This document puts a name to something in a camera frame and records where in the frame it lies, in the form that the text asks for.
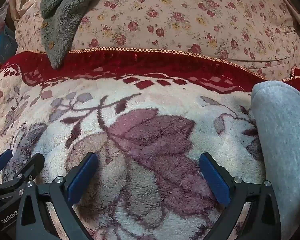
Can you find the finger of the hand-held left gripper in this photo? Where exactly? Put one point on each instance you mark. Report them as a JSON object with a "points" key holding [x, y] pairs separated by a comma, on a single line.
{"points": [[1, 160], [33, 163]]}

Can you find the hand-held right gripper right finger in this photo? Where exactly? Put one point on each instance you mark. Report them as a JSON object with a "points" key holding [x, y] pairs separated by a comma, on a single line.
{"points": [[215, 182]]}

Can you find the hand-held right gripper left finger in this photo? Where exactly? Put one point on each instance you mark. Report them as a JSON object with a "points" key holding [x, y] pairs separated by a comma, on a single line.
{"points": [[82, 178]]}

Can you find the light grey pants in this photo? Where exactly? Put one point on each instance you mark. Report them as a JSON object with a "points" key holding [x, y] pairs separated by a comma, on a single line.
{"points": [[282, 135]]}

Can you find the blue plastic bag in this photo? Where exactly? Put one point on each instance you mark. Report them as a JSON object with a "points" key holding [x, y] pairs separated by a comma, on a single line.
{"points": [[2, 46]]}

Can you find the red velvet cover gold trim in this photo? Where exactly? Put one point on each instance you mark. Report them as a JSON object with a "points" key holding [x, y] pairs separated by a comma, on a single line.
{"points": [[140, 60]]}

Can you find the grey fleece garment with buttons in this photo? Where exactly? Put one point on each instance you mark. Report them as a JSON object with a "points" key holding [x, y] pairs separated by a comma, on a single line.
{"points": [[62, 22]]}

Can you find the beige cloth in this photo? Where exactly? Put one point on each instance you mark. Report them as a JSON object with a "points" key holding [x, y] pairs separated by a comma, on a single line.
{"points": [[22, 0]]}

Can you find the floral sofa backrest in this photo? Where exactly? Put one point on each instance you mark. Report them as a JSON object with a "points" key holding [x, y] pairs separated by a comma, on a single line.
{"points": [[177, 17]]}

